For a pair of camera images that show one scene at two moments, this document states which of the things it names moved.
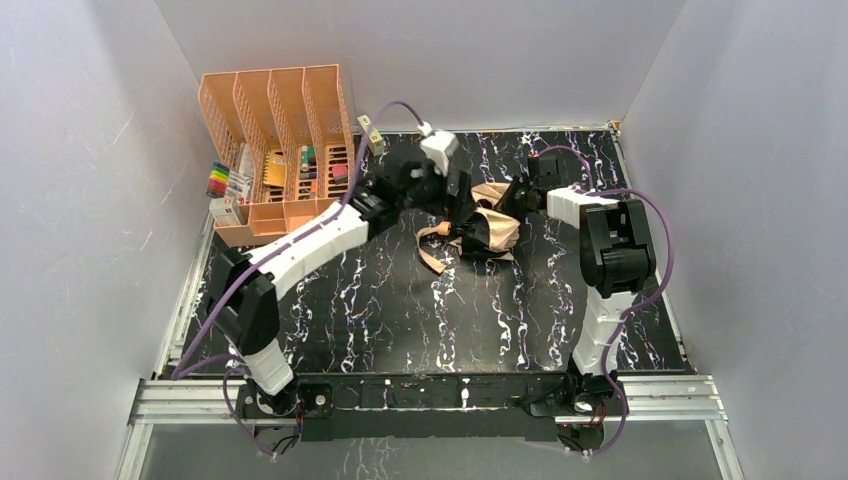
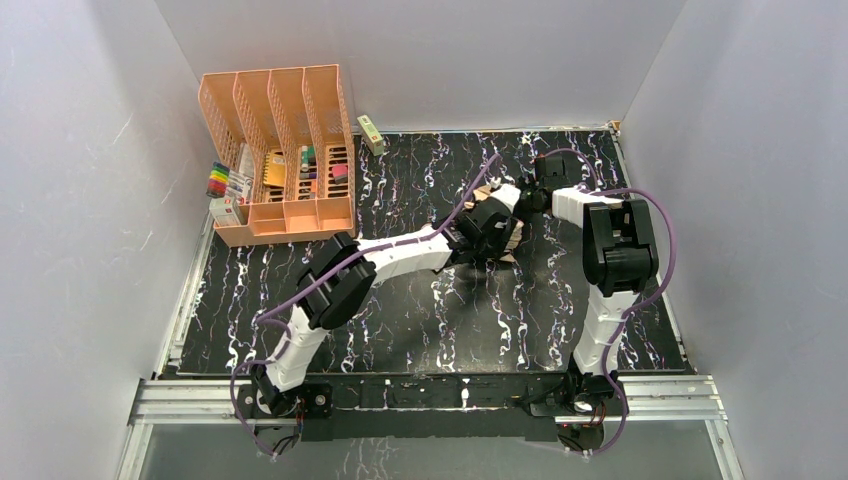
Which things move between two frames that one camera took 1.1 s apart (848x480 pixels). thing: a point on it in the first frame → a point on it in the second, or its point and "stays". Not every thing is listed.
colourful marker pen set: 218,180 stays
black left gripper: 460,196 → 502,234
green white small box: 375,138 stays
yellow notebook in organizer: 274,169 stays
